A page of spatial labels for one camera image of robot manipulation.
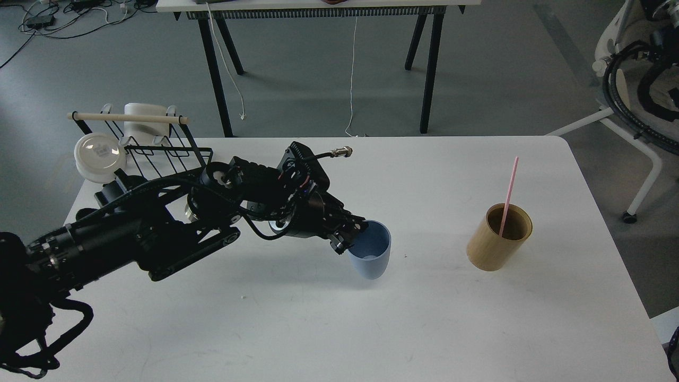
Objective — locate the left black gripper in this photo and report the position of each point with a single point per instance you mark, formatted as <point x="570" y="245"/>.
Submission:
<point x="323" y="216"/>

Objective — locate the blue plastic cup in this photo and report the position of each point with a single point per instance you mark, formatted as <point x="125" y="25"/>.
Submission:
<point x="370" y="252"/>

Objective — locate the pink chopstick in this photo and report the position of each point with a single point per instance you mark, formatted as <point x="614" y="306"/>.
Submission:
<point x="507" y="201"/>

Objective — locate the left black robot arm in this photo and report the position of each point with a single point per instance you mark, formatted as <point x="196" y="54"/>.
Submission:
<point x="163" y="225"/>

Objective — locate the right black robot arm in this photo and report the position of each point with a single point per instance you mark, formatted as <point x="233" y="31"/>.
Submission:
<point x="640" y="80"/>

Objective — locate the white cup on rack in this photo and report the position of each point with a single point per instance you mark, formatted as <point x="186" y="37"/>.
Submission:
<point x="144" y="134"/>

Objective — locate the bamboo cylinder holder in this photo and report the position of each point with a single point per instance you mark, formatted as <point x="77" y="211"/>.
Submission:
<point x="496" y="240"/>

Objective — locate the black wire dish rack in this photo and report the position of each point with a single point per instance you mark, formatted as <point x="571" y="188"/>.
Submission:
<point x="177" y="153"/>

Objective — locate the wooden rack handle bar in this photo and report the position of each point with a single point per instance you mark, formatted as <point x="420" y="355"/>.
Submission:
<point x="128" y="118"/>

